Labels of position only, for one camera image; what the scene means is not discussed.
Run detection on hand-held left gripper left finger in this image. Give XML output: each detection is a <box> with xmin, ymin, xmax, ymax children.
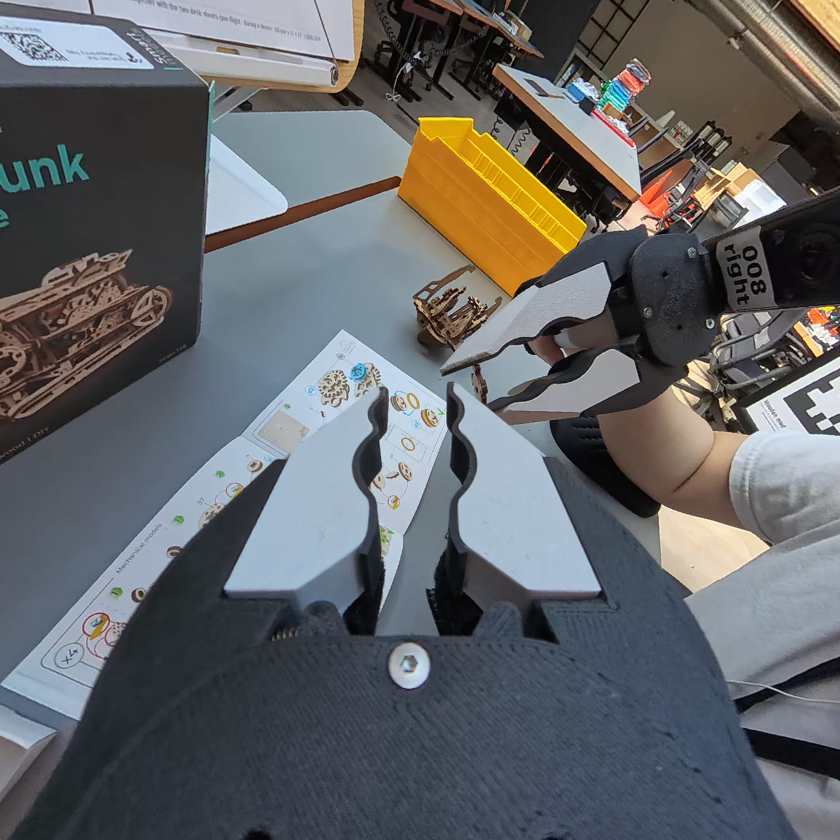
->
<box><xmin>223</xmin><ymin>387</ymin><xmax>389</xmax><ymax>636</ymax></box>

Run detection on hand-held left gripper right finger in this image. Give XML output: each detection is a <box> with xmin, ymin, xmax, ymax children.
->
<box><xmin>430</xmin><ymin>382</ymin><xmax>603</xmax><ymax>636</ymax></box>

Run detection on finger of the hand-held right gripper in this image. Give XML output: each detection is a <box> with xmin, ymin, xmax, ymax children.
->
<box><xmin>489</xmin><ymin>348</ymin><xmax>645</xmax><ymax>424</ymax></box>
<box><xmin>441</xmin><ymin>261</ymin><xmax>616</xmax><ymax>376</ymax></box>

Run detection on person's right forearm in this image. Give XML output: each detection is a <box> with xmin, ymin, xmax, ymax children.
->
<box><xmin>594</xmin><ymin>394</ymin><xmax>747</xmax><ymax>527</ymax></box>

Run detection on neighbouring wood-edged desk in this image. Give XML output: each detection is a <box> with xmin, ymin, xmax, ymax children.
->
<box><xmin>492</xmin><ymin>62</ymin><xmax>643</xmax><ymax>202</ymax></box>

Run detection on adjoining grey desk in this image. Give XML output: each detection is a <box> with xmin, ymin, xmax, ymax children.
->
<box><xmin>209</xmin><ymin>108</ymin><xmax>412</xmax><ymax>253</ymax></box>

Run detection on person's right hand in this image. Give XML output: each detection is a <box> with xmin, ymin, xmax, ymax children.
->
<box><xmin>527</xmin><ymin>317</ymin><xmax>622</xmax><ymax>364</ymax></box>

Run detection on black quilted pad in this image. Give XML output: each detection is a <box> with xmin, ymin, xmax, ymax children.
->
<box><xmin>550</xmin><ymin>416</ymin><xmax>662</xmax><ymax>519</ymax></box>

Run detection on wooden model assembly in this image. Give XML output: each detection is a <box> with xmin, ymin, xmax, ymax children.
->
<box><xmin>413</xmin><ymin>264</ymin><xmax>504</xmax><ymax>352</ymax></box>

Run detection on instruction booklet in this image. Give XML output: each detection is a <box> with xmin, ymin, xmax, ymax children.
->
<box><xmin>0</xmin><ymin>330</ymin><xmax>452</xmax><ymax>723</ymax></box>

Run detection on yellow plastic bin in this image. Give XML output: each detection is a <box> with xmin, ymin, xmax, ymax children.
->
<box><xmin>398</xmin><ymin>117</ymin><xmax>587</xmax><ymax>298</ymax></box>

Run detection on black framed marker sign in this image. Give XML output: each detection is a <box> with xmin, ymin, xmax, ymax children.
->
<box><xmin>730</xmin><ymin>348</ymin><xmax>840</xmax><ymax>437</ymax></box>

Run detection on colourful stacked trays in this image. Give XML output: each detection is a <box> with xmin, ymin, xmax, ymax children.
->
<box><xmin>600</xmin><ymin>58</ymin><xmax>652</xmax><ymax>117</ymax></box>

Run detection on person's white shirt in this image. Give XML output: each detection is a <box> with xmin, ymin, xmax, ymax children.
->
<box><xmin>684</xmin><ymin>430</ymin><xmax>840</xmax><ymax>840</ymax></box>

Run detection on black kit box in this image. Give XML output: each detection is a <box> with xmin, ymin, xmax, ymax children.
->
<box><xmin>0</xmin><ymin>7</ymin><xmax>212</xmax><ymax>463</ymax></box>

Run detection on instruction sheet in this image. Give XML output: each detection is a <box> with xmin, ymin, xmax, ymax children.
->
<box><xmin>92</xmin><ymin>0</ymin><xmax>357</xmax><ymax>61</ymax></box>

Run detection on thin white cable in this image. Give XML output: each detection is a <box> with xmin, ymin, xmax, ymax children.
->
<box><xmin>725</xmin><ymin>679</ymin><xmax>840</xmax><ymax>706</ymax></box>

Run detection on black lanyard strap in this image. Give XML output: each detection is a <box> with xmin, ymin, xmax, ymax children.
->
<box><xmin>731</xmin><ymin>694</ymin><xmax>840</xmax><ymax>783</ymax></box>

